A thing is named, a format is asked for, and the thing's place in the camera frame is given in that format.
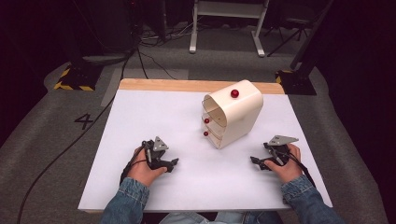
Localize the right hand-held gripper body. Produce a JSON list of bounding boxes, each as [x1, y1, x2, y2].
[[262, 134, 300, 166]]

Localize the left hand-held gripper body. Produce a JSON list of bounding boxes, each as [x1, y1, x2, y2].
[[142, 135, 170, 171]]

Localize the person's left hand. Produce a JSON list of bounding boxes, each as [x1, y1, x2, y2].
[[127, 147, 168, 188]]

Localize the person's right hand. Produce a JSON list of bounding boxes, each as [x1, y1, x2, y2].
[[273, 144, 304, 185]]

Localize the white table mat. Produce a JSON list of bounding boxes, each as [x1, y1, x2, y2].
[[77, 89, 333, 213]]

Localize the cream drawer with red knob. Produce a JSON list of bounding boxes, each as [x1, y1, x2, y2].
[[202, 109, 228, 130], [202, 124, 226, 146]]

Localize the cream drawer cabinet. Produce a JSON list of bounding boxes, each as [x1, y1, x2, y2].
[[201, 78, 264, 150]]

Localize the person's legs in jeans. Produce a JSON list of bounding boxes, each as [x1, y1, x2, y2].
[[159, 210, 284, 224]]

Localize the black stand base with pole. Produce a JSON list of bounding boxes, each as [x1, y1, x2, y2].
[[275, 0, 335, 96]]

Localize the black stand base striped edge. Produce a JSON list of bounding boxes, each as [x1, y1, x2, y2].
[[52, 61, 105, 92]]

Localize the black tripod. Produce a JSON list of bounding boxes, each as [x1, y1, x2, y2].
[[263, 13, 314, 58]]

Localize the left hand-held gripper black cable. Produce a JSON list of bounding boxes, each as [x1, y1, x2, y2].
[[119, 140, 149, 187]]

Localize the hand-held gripper black cable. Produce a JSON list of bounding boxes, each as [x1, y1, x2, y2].
[[288, 151, 317, 189], [119, 140, 149, 187]]

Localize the right hand-held gripper black cable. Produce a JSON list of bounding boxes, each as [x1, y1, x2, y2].
[[288, 151, 317, 189]]

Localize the thin black floor cable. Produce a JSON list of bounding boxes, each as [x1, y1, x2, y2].
[[135, 49, 177, 81]]

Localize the long black floor cable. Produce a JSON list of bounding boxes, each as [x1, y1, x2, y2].
[[16, 46, 139, 224]]

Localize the white desk frame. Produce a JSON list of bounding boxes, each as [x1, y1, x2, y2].
[[189, 0, 271, 58]]

